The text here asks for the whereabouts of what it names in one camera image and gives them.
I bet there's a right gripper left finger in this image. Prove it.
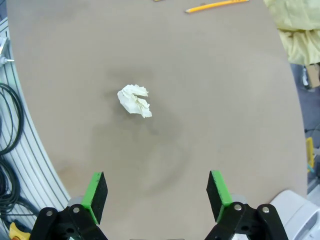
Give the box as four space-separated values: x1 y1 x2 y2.
29 171 110 240

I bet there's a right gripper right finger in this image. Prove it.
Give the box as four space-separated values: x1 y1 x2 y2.
204 169 290 240

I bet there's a white paper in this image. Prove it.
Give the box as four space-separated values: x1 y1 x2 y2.
116 84 153 119

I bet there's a yellow pencil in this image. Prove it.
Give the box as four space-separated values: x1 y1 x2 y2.
184 0 251 14

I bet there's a white round trash bin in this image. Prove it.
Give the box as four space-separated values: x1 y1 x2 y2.
269 189 320 240

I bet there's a yellow emergency stop button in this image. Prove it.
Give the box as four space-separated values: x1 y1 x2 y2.
8 221 32 240

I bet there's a yellow recycling bin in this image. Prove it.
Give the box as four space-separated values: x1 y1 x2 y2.
305 136 315 174

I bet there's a cardboard box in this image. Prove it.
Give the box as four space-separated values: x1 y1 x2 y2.
306 63 320 90

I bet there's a person in yellow shirt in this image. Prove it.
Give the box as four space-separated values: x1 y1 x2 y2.
262 0 320 66

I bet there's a black cable coil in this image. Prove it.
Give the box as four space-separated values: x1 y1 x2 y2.
0 83 25 156
0 159 39 216

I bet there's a metal bracket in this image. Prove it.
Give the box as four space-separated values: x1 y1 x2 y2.
0 37 15 66

